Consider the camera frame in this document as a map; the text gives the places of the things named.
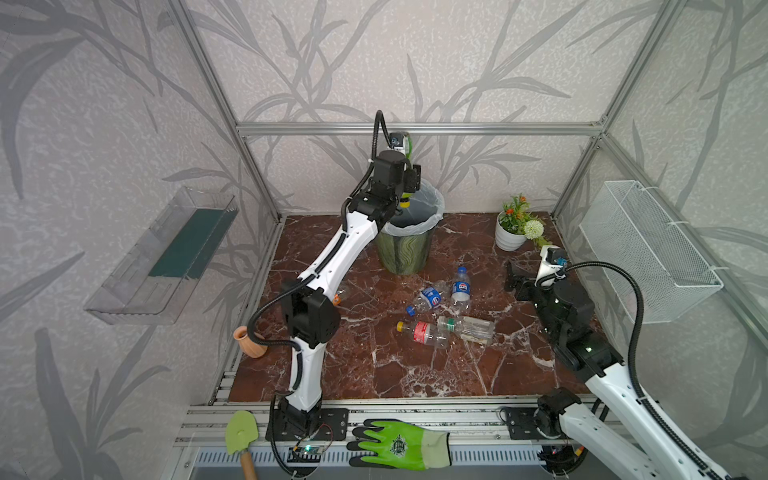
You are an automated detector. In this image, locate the green label soda bottle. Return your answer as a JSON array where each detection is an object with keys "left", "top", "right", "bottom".
[{"left": 398, "top": 132, "right": 416, "bottom": 209}]

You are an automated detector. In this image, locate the upright-lying Pepsi bottle blue cap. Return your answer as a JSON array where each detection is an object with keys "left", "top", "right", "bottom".
[{"left": 451, "top": 266, "right": 471, "bottom": 312}]

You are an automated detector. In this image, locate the crushed Pepsi bottle blue cap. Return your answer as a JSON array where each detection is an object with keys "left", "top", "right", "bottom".
[{"left": 406, "top": 281, "right": 449, "bottom": 317}]

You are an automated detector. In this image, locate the red label bottle yellow cap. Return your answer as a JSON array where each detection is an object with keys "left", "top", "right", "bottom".
[{"left": 396, "top": 321, "right": 449, "bottom": 349}]

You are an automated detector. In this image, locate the orange label soda bottle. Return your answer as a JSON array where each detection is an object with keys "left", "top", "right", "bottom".
[{"left": 332, "top": 284, "right": 351, "bottom": 306}]

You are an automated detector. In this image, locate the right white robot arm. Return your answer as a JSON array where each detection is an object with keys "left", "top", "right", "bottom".
[{"left": 504, "top": 247, "right": 730, "bottom": 479}]

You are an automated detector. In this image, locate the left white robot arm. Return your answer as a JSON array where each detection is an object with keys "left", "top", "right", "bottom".
[{"left": 246, "top": 150, "right": 421, "bottom": 440}]

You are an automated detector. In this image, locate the clear plastic bin liner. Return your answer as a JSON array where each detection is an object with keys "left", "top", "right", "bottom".
[{"left": 381, "top": 180, "right": 445, "bottom": 237}]

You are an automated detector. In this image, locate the green wood-pattern trash bin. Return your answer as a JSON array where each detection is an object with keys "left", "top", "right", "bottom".
[{"left": 375, "top": 223, "right": 435, "bottom": 276}]

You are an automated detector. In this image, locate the white flower pot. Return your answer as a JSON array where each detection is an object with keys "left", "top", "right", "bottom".
[{"left": 495, "top": 212, "right": 527, "bottom": 252}]

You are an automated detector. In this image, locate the artificial green flower plant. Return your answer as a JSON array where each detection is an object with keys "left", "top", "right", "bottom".
[{"left": 499, "top": 194, "right": 551, "bottom": 247}]

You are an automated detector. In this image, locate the green work glove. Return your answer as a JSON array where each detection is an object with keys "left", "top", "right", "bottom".
[{"left": 346, "top": 419, "right": 452, "bottom": 471}]

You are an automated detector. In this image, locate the small terracotta pot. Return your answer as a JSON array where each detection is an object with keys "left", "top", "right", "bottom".
[{"left": 233, "top": 326, "right": 267, "bottom": 359}]

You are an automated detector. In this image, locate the green circuit board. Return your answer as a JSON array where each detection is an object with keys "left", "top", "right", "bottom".
[{"left": 288, "top": 443, "right": 329, "bottom": 463}]

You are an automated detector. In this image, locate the green garden trowel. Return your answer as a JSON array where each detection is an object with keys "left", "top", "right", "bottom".
[{"left": 225, "top": 410, "right": 258, "bottom": 480}]

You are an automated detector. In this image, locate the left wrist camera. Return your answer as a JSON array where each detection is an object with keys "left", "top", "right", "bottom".
[{"left": 389, "top": 131, "right": 412, "bottom": 155}]

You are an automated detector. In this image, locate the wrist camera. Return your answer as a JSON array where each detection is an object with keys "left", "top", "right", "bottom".
[
  {"left": 535, "top": 245, "right": 568, "bottom": 287},
  {"left": 389, "top": 131, "right": 412, "bottom": 155}
]

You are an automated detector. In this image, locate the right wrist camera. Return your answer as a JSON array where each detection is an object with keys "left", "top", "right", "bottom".
[{"left": 535, "top": 245, "right": 568, "bottom": 287}]

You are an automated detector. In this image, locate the white wire mesh basket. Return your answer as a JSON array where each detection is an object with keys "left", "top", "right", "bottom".
[{"left": 580, "top": 180, "right": 723, "bottom": 325}]

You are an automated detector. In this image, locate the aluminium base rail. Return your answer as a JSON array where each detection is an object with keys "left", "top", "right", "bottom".
[{"left": 173, "top": 396, "right": 582, "bottom": 473}]

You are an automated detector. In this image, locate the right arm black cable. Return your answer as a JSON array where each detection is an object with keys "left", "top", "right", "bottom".
[{"left": 536, "top": 260, "right": 721, "bottom": 480}]

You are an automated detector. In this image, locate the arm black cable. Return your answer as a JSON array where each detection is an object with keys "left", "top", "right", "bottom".
[
  {"left": 536, "top": 260, "right": 721, "bottom": 480},
  {"left": 245, "top": 109, "right": 391, "bottom": 394}
]

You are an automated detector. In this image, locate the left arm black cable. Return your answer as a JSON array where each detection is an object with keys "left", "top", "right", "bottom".
[{"left": 245, "top": 109, "right": 391, "bottom": 394}]

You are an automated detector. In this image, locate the clear acrylic wall shelf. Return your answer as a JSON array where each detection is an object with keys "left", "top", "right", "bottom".
[{"left": 84, "top": 187, "right": 239, "bottom": 326}]

